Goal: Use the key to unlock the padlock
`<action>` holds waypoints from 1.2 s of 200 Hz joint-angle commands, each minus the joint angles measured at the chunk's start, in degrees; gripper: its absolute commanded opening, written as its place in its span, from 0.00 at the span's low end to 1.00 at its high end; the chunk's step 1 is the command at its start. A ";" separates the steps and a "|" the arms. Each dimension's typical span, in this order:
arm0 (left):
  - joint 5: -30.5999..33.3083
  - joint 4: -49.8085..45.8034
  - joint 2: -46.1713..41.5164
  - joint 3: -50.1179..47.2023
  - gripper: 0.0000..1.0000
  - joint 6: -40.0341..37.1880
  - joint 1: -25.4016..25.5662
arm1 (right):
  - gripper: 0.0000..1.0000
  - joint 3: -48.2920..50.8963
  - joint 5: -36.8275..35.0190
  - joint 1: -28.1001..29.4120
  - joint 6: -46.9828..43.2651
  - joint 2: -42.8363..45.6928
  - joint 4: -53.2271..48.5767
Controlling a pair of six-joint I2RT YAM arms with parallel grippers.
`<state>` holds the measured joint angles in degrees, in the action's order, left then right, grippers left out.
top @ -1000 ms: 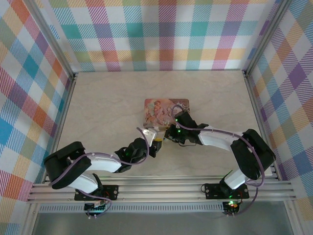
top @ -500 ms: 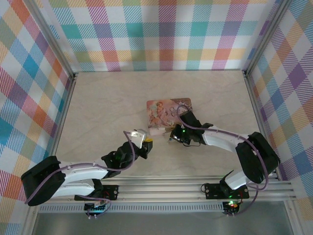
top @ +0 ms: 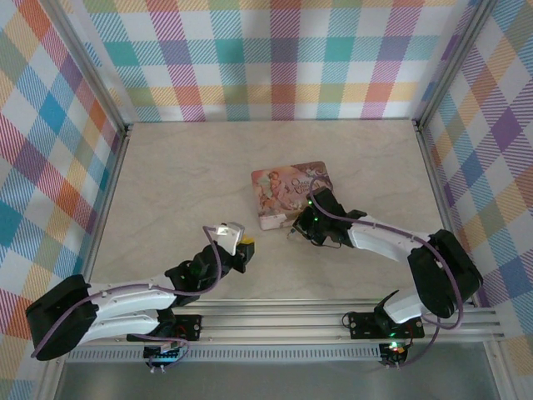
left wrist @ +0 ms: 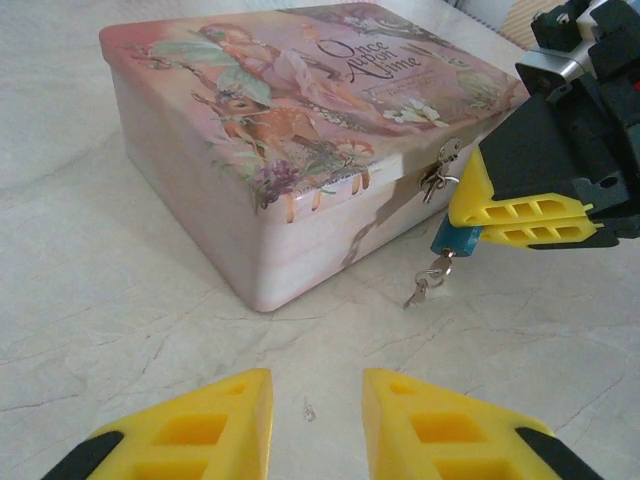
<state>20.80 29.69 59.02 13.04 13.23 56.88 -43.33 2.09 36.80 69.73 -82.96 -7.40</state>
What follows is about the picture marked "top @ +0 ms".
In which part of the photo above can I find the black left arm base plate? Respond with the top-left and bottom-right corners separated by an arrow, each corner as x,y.
126,314 -> 203,343

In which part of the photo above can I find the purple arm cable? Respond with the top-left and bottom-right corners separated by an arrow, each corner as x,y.
306,177 -> 466,370
31,224 -> 222,374

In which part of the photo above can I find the aluminium frame post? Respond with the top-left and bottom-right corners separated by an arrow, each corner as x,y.
47,0 -> 134,138
411,0 -> 499,130

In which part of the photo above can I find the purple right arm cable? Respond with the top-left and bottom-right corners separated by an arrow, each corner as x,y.
306,177 -> 466,370

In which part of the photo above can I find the thin black right gripper wire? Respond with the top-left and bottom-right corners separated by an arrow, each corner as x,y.
311,232 -> 346,250

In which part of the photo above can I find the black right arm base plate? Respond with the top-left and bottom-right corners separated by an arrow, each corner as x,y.
347,311 -> 425,339

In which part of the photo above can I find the grey metal panel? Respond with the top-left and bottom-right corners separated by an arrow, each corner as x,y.
53,361 -> 501,400

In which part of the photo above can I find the grey slotted cable duct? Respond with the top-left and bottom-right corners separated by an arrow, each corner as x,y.
66,344 -> 384,363

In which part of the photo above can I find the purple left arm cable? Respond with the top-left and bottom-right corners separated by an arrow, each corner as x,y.
31,224 -> 222,374

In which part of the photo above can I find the illustrated storybook tin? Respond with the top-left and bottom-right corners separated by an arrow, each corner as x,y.
251,161 -> 336,232

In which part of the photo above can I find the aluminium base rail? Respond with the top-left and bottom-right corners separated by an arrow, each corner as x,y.
45,300 -> 506,346

